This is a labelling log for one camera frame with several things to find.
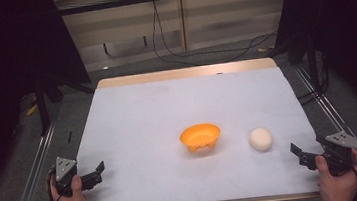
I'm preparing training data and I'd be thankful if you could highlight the black cable on floor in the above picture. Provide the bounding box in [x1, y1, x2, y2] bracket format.
[147, 0, 280, 71]

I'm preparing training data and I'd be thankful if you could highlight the white table mat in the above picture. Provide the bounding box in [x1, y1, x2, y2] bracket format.
[69, 62, 329, 201]

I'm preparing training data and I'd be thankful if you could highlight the black metal stand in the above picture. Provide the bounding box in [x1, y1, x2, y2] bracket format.
[31, 71, 70, 137]
[289, 28, 333, 106]

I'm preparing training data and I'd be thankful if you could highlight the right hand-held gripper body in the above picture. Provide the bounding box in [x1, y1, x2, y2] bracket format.
[315, 129, 357, 179]

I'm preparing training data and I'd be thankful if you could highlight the orange plastic bowl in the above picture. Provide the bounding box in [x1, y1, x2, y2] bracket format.
[177, 120, 224, 159]

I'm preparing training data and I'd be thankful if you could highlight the white round bun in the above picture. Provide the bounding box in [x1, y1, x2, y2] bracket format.
[247, 126, 275, 153]

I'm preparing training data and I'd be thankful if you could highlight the black curtain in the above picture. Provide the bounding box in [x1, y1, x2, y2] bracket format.
[0, 0, 108, 201]
[260, 0, 357, 139]

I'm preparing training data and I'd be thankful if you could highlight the person's right hand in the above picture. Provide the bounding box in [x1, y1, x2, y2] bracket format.
[314, 147, 357, 201]

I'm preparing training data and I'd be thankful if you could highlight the metal floor rail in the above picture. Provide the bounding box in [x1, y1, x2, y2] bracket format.
[0, 112, 66, 201]
[292, 58, 357, 201]

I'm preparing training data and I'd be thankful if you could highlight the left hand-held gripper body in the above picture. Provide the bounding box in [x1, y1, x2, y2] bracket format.
[51, 154, 84, 199]

